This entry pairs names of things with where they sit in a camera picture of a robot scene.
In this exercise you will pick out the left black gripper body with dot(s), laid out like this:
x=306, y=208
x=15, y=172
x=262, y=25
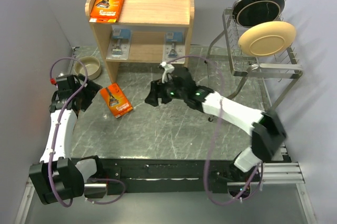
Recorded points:
x=86, y=97

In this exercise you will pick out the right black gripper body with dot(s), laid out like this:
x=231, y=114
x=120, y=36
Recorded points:
x=174, y=93

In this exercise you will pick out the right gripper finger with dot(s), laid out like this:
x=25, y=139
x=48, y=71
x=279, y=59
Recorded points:
x=152, y=99
x=157, y=87

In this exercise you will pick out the orange razor box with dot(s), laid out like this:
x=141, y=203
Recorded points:
x=106, y=11
x=116, y=101

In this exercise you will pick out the blue razor blister pack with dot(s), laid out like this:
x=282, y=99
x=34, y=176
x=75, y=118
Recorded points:
x=120, y=43
x=174, y=46

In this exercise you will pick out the wooden two-tier shelf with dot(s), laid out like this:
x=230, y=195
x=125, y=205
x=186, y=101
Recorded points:
x=149, y=21

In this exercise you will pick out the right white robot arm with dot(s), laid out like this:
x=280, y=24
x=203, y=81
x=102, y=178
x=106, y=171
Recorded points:
x=264, y=127

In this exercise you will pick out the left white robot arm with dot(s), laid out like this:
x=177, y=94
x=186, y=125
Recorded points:
x=60, y=134

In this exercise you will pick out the beige ceramic bowl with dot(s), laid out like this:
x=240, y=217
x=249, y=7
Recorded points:
x=92, y=65

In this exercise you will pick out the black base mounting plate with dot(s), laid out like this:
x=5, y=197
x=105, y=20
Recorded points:
x=127, y=176

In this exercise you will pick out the beige plate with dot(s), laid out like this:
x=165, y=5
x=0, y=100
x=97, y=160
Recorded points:
x=267, y=39

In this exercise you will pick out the metal dish rack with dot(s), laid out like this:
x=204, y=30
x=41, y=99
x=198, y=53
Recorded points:
x=278, y=67

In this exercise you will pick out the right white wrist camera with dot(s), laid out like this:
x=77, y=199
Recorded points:
x=168, y=69

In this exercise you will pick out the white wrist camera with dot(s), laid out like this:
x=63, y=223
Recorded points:
x=168, y=69
x=60, y=82

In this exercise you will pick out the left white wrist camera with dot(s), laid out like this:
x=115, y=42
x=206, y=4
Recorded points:
x=60, y=82

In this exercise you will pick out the aluminium rail frame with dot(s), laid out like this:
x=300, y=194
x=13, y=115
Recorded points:
x=282, y=198

